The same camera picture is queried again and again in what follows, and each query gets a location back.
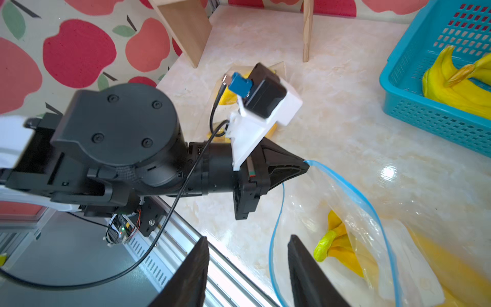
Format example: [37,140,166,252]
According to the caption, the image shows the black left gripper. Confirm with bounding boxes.
[233,138,309,220]

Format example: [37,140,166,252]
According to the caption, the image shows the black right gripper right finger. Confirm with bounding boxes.
[288,235,349,307]

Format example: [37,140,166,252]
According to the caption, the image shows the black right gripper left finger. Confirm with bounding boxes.
[149,237,210,307]

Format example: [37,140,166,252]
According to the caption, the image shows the yellow bananas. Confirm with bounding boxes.
[422,46,490,120]

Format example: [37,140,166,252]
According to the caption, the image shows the yellow banana bunch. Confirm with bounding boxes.
[210,67,278,143]
[313,211,490,306]

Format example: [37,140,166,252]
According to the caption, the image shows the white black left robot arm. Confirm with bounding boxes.
[1,84,309,220]

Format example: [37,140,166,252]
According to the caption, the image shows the wooden two-tier shelf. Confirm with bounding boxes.
[147,0,315,69]

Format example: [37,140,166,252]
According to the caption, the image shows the teal plastic basket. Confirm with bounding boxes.
[380,1,490,157]

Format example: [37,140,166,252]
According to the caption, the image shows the black camera cable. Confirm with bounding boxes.
[0,82,231,291]

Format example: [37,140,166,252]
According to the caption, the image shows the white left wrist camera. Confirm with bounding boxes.
[225,63,303,171]

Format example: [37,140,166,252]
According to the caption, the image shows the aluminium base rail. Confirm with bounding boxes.
[1,191,281,306]

